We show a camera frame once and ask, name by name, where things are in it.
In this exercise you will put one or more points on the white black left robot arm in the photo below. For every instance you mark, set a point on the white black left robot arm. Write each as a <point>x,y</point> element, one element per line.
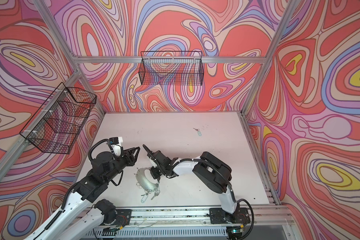
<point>81,210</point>

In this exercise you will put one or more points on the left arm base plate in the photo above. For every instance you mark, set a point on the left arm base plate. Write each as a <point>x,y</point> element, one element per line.
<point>118,217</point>

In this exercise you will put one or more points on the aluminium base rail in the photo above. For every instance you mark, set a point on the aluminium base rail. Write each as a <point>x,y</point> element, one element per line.
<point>273,223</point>

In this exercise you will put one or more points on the black wire basket left wall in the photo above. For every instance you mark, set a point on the black wire basket left wall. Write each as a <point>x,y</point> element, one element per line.
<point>60,120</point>

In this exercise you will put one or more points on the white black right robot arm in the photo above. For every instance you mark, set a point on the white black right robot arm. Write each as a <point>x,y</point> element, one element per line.
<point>213,173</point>

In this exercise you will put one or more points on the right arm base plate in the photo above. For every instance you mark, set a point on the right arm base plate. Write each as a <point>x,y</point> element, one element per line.
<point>219,216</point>

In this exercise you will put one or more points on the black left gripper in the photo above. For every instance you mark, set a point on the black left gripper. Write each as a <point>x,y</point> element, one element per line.
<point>127,157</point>

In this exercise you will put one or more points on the black wire basket back wall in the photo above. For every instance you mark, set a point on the black wire basket back wall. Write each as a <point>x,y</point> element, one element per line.
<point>171,68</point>

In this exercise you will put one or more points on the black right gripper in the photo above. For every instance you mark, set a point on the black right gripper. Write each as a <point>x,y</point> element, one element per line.
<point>153,170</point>

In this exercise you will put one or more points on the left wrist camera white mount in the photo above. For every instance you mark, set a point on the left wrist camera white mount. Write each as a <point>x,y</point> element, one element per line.
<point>116,145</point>

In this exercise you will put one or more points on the black wire basket wall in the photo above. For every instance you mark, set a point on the black wire basket wall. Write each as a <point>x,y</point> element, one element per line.
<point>171,68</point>
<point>60,120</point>

